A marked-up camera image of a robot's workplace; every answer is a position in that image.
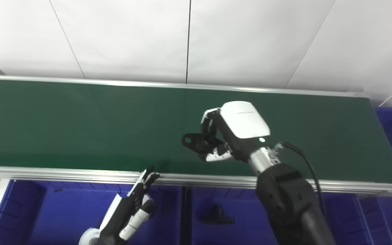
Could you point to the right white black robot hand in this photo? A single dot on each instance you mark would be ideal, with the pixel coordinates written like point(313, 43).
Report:
point(243, 119)

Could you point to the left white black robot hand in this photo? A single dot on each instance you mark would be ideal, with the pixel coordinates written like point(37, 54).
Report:
point(128, 211)

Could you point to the black flanged machine part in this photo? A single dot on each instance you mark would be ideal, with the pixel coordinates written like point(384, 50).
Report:
point(196, 141)

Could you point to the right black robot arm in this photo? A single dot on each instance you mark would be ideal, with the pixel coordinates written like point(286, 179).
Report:
point(284, 197)

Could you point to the white cylindrical part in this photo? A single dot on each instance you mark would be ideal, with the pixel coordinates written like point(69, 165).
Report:
point(88, 237)

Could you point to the black T-shaped part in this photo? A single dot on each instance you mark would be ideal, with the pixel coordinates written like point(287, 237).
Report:
point(216, 215)

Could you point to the green conveyor belt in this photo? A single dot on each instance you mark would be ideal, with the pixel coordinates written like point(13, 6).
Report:
point(80, 126)

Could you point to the thin grey rod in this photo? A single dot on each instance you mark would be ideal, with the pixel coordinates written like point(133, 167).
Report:
point(391, 95)

